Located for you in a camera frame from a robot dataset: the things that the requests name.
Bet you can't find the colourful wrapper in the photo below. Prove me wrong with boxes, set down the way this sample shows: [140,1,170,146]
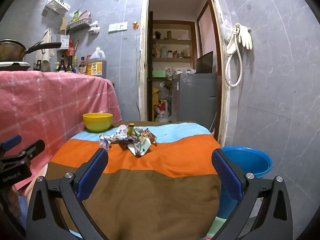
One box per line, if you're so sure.
[142,128,158,144]

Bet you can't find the dark sauce bottle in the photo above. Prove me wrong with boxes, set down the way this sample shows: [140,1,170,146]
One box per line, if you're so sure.
[65,54,75,74]
[57,55,67,73]

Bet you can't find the pale paper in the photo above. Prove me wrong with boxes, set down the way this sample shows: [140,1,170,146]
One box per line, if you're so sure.
[116,124,128,138]

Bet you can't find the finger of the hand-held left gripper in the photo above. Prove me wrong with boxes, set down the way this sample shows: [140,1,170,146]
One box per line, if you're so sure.
[14,139,46,164]
[0,134,22,156]

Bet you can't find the grey refrigerator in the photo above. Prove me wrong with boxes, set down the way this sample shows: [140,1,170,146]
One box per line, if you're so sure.
[171,73,218,128]

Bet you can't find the wooden door frame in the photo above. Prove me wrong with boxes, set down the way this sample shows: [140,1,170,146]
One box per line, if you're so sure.
[139,0,231,147]

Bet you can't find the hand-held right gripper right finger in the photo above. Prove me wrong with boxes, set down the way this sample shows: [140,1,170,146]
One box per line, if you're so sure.
[211,148,294,240]

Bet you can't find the red and white plastic bag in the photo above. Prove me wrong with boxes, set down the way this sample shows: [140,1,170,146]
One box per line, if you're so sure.
[153,99,172,123]

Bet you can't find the white plastic basket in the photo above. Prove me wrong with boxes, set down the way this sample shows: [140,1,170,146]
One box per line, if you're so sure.
[45,0,71,15]

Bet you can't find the yellow bag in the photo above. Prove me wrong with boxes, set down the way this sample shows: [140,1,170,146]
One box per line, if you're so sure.
[152,87,162,115]

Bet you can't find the wooden shelf unit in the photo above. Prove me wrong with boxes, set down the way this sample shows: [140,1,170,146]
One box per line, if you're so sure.
[149,20,197,81]

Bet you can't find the black monitor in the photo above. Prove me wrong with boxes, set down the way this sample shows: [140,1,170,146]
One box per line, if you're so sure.
[196,51,214,74]

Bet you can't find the white wall socket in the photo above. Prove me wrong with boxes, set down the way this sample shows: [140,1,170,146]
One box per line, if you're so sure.
[108,22,128,33]

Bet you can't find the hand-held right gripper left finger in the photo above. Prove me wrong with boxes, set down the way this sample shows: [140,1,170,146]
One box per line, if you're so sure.
[26,148,110,240]

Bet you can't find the white towel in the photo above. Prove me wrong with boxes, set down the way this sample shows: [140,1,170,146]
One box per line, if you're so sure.
[35,28,55,72]

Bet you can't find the white paper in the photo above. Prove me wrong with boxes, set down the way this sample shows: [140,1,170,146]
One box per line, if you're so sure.
[99,134,112,151]

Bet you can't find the blue plastic basin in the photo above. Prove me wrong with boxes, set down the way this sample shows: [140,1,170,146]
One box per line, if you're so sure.
[217,146,273,217]

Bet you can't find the white hose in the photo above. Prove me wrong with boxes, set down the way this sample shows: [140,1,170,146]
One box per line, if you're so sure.
[224,24,243,88]

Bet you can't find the large printed paper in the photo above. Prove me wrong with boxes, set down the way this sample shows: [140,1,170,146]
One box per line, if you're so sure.
[127,137,152,158]

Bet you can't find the wall shelf rack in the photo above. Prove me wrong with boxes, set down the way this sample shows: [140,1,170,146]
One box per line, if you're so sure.
[66,19,93,33]

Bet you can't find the white labelled canister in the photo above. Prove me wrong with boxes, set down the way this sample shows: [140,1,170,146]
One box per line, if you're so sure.
[60,34,70,50]

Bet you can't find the yellow bowl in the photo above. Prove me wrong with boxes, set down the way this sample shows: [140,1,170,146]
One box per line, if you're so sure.
[83,113,113,133]

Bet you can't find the person's left hand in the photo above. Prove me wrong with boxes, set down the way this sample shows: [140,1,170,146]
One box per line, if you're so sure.
[8,185,22,217]

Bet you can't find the black handled frying pan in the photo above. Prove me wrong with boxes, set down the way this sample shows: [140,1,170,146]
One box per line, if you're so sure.
[0,39,62,62]

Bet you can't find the striped blanket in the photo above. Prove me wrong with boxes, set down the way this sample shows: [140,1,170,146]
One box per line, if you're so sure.
[46,121,222,240]

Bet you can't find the large cooking oil jug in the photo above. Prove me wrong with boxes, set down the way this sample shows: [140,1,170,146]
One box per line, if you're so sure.
[86,46,108,78]

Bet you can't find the white crumpled plastic bag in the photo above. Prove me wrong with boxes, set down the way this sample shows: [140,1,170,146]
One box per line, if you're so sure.
[88,20,101,34]

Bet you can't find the pink plaid cloth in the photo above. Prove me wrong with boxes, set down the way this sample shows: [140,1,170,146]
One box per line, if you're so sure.
[0,70,122,195]

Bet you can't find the induction cooker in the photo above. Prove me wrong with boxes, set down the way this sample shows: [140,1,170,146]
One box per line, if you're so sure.
[0,60,31,71]

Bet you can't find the cream rubber gloves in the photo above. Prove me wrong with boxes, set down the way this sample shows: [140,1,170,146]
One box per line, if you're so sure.
[234,22,253,50]

